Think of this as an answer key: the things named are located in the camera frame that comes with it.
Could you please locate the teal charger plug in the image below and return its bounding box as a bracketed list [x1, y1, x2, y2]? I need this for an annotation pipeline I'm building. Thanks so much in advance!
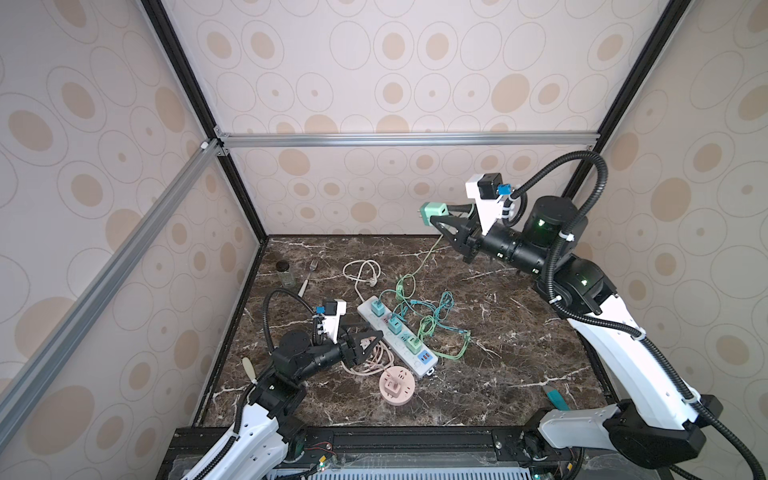
[371, 299, 387, 317]

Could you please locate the pink charger plug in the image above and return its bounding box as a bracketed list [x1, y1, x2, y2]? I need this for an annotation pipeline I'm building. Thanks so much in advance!
[383, 375, 402, 397]

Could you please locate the green cable loop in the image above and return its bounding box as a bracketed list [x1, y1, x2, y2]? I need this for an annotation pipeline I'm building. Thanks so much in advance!
[392, 233, 446, 313]

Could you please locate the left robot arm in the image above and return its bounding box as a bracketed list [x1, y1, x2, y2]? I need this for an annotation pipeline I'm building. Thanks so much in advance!
[184, 287, 383, 479]

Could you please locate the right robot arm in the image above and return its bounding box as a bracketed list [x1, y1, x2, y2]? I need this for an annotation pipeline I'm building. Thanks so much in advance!
[420, 151, 765, 479]

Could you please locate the round pink power socket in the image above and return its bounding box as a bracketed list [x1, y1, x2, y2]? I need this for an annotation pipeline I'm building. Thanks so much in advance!
[379, 366, 415, 406]

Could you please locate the white colourful power strip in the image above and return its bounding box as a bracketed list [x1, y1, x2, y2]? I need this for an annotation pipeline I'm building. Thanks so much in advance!
[357, 296, 438, 379]

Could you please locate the glass spice jar black lid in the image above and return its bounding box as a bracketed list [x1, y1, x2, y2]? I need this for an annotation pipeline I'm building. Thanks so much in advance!
[275, 259, 297, 289]

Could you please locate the cream spatula at edge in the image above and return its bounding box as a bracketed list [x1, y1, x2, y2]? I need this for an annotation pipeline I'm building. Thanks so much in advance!
[241, 357, 257, 384]

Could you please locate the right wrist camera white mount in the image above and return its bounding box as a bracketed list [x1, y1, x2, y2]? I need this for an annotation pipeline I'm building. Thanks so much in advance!
[465, 172, 515, 234]

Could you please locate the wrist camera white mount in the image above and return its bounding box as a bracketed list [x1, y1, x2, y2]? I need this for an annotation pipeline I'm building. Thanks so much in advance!
[314, 299, 347, 344]
[465, 172, 515, 234]

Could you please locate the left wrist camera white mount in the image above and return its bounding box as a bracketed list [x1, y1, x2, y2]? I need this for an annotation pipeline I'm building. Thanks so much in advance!
[314, 299, 347, 344]

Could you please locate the pink round socket cord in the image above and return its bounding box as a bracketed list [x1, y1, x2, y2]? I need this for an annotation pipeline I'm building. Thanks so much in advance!
[344, 335, 397, 378]

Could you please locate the white power strip cord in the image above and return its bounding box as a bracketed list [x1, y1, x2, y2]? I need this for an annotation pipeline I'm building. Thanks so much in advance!
[341, 259, 383, 304]

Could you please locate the teal charging cable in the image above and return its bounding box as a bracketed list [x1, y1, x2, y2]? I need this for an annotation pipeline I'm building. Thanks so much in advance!
[383, 287, 472, 337]

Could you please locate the green cable near bundle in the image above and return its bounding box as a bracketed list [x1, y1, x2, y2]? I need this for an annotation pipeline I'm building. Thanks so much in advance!
[416, 314, 472, 363]

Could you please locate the teal handled tool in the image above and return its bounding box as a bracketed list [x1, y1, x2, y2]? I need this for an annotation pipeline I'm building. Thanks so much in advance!
[542, 385, 570, 411]

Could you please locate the aluminium frame crossbar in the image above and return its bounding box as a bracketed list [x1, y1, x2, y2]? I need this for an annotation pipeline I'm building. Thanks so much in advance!
[220, 131, 600, 150]

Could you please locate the aluminium frame left bar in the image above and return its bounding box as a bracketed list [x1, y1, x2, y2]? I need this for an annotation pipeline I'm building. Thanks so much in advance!
[1, 138, 222, 449]

